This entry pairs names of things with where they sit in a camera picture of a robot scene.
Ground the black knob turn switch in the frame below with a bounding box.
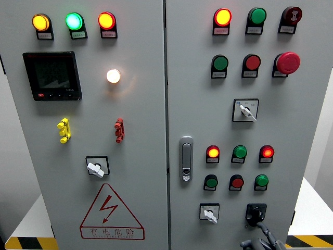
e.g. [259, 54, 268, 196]
[245, 203, 267, 228]

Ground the black yellow striped tape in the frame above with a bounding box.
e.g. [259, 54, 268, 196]
[285, 234, 333, 250]
[5, 236, 58, 250]

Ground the small green lamp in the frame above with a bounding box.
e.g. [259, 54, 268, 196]
[232, 145, 248, 159]
[254, 174, 270, 188]

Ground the small red push button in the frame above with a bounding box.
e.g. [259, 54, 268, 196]
[229, 174, 245, 189]

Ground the small green push button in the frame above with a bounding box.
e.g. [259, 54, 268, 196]
[204, 174, 219, 189]

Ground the small red lit lamp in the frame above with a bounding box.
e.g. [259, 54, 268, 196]
[259, 144, 275, 158]
[206, 145, 221, 158]

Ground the pale grey cabinet door with lock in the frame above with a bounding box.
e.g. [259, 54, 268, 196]
[165, 0, 333, 250]

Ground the silver door lock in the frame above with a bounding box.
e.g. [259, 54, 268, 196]
[179, 135, 194, 182]

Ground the red warning triangle sign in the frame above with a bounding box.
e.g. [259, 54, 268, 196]
[79, 183, 145, 241]

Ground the pale grey cabinet door with display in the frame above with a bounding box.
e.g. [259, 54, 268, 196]
[0, 0, 168, 250]

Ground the large red stop button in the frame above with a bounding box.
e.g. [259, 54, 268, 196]
[274, 52, 301, 75]

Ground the large red push button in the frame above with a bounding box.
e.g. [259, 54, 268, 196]
[242, 54, 261, 71]

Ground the large green push button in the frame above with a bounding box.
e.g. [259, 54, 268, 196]
[211, 54, 229, 71]

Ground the large unlit green lamp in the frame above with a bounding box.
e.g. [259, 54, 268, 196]
[247, 7, 267, 26]

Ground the dark red buzzer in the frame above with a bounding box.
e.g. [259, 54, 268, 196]
[281, 6, 303, 26]

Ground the white lit lamp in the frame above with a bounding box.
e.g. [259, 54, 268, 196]
[106, 68, 121, 84]

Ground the large orange-red lit lamp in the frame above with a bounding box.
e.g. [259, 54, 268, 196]
[213, 8, 233, 27]
[97, 11, 117, 30]

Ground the black display meter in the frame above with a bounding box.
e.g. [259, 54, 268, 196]
[22, 51, 83, 102]

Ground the green lit round lamp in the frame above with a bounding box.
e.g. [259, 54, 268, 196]
[65, 12, 84, 31]

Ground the yellow lit round lamp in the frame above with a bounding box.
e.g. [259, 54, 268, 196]
[32, 14, 50, 32]

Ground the small white-handle turn switch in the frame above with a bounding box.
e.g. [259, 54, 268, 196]
[199, 203, 220, 224]

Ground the large white-handle turn switch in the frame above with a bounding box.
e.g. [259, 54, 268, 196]
[232, 98, 260, 123]

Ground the small red handle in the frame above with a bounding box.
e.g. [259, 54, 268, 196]
[114, 118, 125, 143]

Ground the white-handle switch on black plate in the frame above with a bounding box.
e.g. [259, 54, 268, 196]
[85, 155, 110, 179]

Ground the small yellow handle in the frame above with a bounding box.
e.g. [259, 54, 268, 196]
[57, 118, 71, 144]

